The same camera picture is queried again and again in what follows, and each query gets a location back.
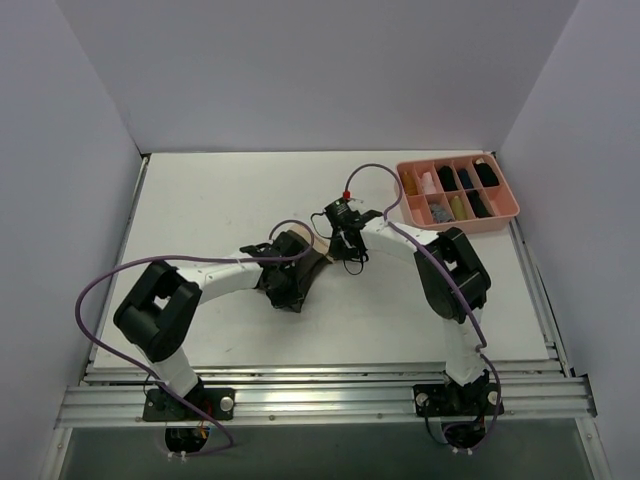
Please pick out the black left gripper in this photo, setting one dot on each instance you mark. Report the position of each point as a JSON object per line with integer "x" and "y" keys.
{"x": 298, "y": 272}

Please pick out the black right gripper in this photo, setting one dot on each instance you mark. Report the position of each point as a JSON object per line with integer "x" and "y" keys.
{"x": 347, "y": 238}

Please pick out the brown underwear cream waistband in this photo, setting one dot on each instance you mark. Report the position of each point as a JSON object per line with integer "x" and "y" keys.
{"x": 317, "y": 259}

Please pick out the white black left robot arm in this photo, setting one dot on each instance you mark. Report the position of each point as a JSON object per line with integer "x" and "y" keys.
{"x": 157, "y": 313}

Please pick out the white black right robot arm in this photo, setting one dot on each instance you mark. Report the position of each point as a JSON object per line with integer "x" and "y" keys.
{"x": 454, "y": 280}

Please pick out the orange rolled garment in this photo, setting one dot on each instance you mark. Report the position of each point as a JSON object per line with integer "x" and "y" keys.
{"x": 409, "y": 184}

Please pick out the grey patterned rolled garment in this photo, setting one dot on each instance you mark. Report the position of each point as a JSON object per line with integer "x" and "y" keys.
{"x": 439, "y": 214}

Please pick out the pink white rolled garment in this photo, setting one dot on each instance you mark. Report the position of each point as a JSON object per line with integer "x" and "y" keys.
{"x": 428, "y": 183}

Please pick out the pink divided storage box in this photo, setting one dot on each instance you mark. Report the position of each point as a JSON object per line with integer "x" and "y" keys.
{"x": 500, "y": 200}

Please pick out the yellow rolled garment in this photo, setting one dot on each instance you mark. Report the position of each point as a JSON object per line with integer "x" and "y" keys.
{"x": 458, "y": 208}

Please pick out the dark blue rolled garment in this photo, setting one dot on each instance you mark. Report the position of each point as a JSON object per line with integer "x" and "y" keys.
{"x": 465, "y": 179}

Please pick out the black rolled garment lower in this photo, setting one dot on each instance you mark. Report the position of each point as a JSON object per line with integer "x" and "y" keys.
{"x": 478, "y": 206}

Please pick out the black white rolled garment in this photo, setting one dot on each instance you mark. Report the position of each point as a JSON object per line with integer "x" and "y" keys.
{"x": 486, "y": 174}

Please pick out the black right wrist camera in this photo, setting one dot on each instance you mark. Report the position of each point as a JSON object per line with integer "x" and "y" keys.
{"x": 339, "y": 213}

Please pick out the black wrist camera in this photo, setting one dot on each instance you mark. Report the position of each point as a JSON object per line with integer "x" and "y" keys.
{"x": 289, "y": 244}
{"x": 339, "y": 213}

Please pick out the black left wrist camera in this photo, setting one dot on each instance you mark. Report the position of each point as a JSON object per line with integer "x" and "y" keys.
{"x": 289, "y": 244}

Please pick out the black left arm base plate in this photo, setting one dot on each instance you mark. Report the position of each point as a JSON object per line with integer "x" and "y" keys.
{"x": 217, "y": 402}

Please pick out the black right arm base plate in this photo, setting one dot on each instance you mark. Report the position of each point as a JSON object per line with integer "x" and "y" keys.
{"x": 452, "y": 400}

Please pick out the aluminium frame rail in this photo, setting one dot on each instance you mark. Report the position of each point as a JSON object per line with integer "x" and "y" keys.
{"x": 327, "y": 395}

